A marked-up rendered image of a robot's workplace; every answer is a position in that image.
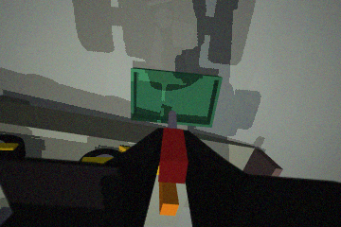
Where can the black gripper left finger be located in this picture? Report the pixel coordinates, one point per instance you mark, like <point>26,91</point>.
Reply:
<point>120,188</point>

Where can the red-headed pin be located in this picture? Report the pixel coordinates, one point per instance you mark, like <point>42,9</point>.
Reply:
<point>173,164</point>

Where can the green tray walls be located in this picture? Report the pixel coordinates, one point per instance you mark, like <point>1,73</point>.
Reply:
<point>180,121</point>

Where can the yellow wedge with orange handle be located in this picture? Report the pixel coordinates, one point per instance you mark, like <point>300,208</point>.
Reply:
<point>168,198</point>

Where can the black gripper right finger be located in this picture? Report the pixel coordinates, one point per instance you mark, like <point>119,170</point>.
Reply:
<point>222,195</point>

